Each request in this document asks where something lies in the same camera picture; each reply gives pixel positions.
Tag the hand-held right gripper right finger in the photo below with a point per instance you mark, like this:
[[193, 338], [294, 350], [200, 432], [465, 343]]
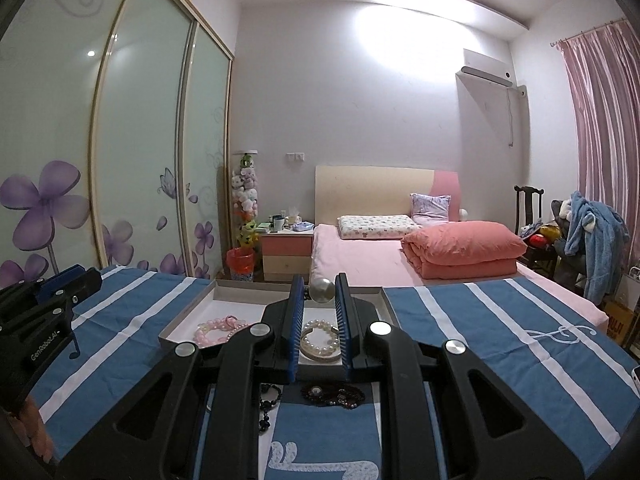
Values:
[[345, 330]]

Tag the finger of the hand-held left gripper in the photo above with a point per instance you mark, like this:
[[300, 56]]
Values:
[[85, 282], [57, 280]]

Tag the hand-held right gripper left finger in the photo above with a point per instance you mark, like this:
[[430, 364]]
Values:
[[296, 330]]

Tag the silver bangle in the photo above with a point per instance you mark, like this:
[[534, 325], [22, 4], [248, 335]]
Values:
[[320, 357]]

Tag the grey cardboard tray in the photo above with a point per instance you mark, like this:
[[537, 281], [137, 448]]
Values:
[[235, 300]]

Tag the person's left hand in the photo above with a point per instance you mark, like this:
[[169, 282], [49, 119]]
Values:
[[30, 427]]

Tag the bed with pink sheet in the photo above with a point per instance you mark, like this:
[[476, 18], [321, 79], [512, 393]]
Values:
[[360, 260]]

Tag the pink nightstand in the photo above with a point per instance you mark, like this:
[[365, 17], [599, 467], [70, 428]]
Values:
[[287, 255]]

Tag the red waste bin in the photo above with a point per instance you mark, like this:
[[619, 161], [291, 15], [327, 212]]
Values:
[[241, 264]]

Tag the light blue cloth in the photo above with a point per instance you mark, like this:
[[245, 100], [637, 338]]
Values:
[[302, 228]]

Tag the white printed pillow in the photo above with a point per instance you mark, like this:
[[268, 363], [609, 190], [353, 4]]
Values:
[[372, 226]]

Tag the clear tube of plush toys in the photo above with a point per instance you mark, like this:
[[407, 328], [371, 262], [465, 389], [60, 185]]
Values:
[[245, 200]]

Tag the beige pink headboard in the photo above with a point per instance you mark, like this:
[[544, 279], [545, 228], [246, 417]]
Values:
[[370, 192]]

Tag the folded salmon quilt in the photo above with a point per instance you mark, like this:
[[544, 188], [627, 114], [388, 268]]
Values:
[[465, 247]]

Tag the purple pillow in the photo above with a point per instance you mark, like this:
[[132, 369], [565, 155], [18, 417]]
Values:
[[430, 207]]

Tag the blue white striped tablecloth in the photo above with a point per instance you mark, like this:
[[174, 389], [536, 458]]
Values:
[[500, 340]]

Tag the flower print sliding wardrobe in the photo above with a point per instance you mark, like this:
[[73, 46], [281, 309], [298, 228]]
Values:
[[140, 135]]

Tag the red round toy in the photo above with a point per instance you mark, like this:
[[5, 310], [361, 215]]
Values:
[[537, 241]]

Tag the dark wooden chair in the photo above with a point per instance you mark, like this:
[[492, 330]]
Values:
[[529, 210]]

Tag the yellow toy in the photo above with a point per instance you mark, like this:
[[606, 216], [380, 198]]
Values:
[[550, 232]]

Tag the dark office chair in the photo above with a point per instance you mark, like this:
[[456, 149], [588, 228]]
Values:
[[565, 265]]

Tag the blue fleece robe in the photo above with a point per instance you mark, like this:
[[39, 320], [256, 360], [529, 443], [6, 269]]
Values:
[[600, 245]]

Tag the cardboard box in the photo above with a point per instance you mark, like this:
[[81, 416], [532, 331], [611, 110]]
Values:
[[622, 322]]

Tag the white air conditioner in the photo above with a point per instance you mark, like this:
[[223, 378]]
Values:
[[487, 66]]

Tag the pink curtain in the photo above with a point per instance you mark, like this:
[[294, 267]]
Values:
[[605, 135]]

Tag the wall switch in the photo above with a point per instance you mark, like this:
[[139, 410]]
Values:
[[295, 156]]

